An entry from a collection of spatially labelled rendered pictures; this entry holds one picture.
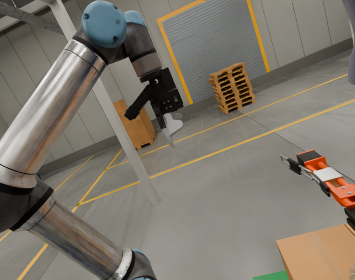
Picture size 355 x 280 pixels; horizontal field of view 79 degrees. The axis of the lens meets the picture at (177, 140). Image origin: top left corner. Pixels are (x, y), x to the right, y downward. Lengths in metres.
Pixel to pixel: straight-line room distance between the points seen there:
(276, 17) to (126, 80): 6.55
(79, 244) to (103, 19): 0.50
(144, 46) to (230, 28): 9.24
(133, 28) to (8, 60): 11.49
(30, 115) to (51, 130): 0.04
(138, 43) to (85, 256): 0.55
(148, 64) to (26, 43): 11.03
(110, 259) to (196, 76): 9.03
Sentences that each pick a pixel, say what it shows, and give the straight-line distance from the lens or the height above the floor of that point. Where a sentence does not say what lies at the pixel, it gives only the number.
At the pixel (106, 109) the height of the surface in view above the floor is 1.66.
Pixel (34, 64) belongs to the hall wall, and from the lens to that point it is 11.38.
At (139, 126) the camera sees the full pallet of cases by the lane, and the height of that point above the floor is 0.71.
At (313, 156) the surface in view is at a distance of 0.99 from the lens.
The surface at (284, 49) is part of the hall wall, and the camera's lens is 10.52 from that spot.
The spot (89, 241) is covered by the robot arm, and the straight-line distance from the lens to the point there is 0.64.
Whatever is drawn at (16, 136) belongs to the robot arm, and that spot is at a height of 1.70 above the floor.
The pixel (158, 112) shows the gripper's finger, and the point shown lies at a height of 1.62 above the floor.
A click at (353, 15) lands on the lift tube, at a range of 0.31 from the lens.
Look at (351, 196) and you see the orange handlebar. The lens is 0.84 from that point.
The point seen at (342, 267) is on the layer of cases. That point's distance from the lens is 1.47.
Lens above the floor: 1.68
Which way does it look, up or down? 15 degrees down
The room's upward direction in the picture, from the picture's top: 23 degrees counter-clockwise
